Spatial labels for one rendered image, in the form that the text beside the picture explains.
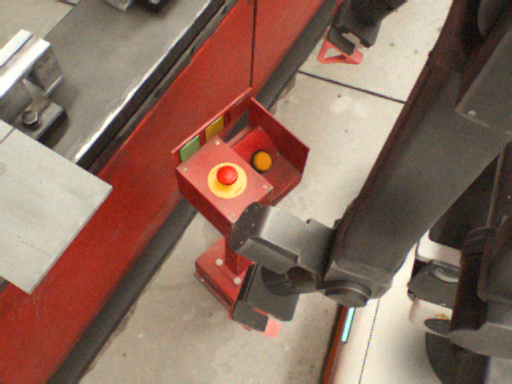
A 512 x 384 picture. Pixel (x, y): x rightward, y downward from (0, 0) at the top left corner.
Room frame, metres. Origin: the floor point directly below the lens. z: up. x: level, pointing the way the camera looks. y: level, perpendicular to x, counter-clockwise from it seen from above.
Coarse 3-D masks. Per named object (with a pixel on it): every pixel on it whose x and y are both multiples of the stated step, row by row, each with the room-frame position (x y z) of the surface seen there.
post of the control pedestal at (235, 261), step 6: (228, 240) 0.48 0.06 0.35; (228, 246) 0.48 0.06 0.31; (228, 252) 0.48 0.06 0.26; (234, 252) 0.46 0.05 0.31; (228, 258) 0.48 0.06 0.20; (234, 258) 0.46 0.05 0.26; (240, 258) 0.46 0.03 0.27; (246, 258) 0.48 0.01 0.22; (228, 264) 0.48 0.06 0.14; (234, 264) 0.46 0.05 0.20; (240, 264) 0.46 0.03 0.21; (246, 264) 0.48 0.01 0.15; (234, 270) 0.46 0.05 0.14; (240, 270) 0.46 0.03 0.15
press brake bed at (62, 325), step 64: (256, 0) 0.95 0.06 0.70; (320, 0) 1.34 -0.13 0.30; (192, 64) 0.71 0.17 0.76; (256, 64) 0.96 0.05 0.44; (128, 128) 0.52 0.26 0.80; (192, 128) 0.69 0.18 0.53; (128, 192) 0.47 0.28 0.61; (64, 256) 0.30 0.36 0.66; (128, 256) 0.41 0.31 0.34; (0, 320) 0.16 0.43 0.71; (64, 320) 0.22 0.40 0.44
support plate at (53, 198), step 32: (0, 128) 0.39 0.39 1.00; (0, 160) 0.34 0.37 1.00; (32, 160) 0.34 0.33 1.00; (64, 160) 0.35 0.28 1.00; (0, 192) 0.29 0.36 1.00; (32, 192) 0.29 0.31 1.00; (64, 192) 0.30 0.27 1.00; (96, 192) 0.31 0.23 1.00; (0, 224) 0.24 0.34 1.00; (32, 224) 0.25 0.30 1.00; (64, 224) 0.25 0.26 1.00; (0, 256) 0.20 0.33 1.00; (32, 256) 0.20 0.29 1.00; (32, 288) 0.16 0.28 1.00
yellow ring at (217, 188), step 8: (216, 168) 0.47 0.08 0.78; (240, 168) 0.47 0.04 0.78; (208, 176) 0.45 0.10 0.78; (240, 176) 0.46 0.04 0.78; (208, 184) 0.44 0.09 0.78; (216, 184) 0.44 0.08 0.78; (232, 184) 0.44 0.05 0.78; (240, 184) 0.44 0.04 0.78; (216, 192) 0.42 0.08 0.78; (224, 192) 0.42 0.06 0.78; (232, 192) 0.42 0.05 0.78; (240, 192) 0.43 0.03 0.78
